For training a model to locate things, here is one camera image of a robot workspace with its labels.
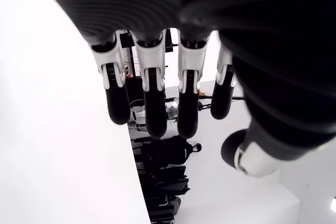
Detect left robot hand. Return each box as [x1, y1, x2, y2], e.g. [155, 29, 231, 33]
[33, 0, 336, 178]

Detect silver humanoid robot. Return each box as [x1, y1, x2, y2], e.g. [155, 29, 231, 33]
[128, 98, 180, 133]

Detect black backpack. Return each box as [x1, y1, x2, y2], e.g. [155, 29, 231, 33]
[131, 134, 203, 172]

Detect black bag pile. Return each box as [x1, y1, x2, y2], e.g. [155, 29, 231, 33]
[136, 165, 191, 224]

